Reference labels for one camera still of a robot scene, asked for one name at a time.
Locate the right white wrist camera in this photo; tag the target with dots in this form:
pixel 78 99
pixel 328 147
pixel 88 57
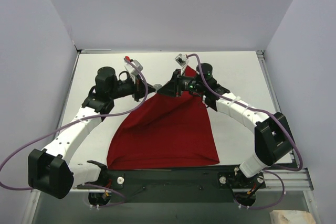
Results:
pixel 183 61

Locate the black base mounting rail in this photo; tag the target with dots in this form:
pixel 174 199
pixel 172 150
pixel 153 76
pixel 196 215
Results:
pixel 210 184

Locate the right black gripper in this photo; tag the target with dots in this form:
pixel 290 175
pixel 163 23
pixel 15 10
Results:
pixel 178 83

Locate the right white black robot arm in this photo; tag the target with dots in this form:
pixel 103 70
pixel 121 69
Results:
pixel 271 132

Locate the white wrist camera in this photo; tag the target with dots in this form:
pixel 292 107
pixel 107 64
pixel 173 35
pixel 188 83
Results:
pixel 183 61
pixel 133 67

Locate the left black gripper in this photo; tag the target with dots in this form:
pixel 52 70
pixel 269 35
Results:
pixel 142 88

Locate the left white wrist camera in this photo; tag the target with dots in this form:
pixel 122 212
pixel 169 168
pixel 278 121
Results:
pixel 133 67

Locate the red cloth garment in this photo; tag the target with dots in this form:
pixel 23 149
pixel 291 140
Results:
pixel 165 132

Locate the aluminium frame rail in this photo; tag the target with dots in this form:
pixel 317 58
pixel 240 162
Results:
pixel 293 181

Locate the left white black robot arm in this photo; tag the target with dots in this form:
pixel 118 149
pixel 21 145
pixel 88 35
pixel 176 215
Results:
pixel 49 169

